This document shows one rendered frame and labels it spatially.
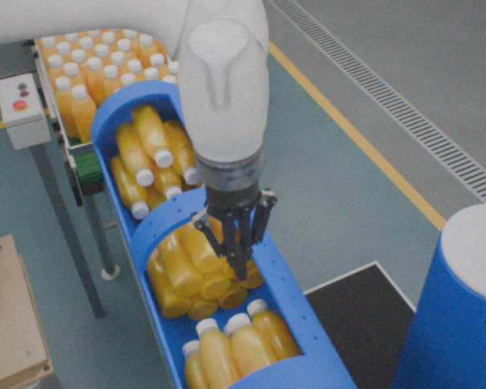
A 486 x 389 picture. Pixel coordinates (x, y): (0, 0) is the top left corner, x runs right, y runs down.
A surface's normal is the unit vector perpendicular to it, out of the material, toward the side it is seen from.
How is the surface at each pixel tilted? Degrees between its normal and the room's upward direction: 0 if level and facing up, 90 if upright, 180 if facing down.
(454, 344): 90
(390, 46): 0
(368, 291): 0
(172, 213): 19
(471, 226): 0
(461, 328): 93
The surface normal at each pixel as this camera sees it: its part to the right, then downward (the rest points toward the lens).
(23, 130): 0.36, 0.66
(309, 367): 0.31, -0.75
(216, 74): -0.07, 0.48
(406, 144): -0.04, -0.69
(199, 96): -0.44, 0.58
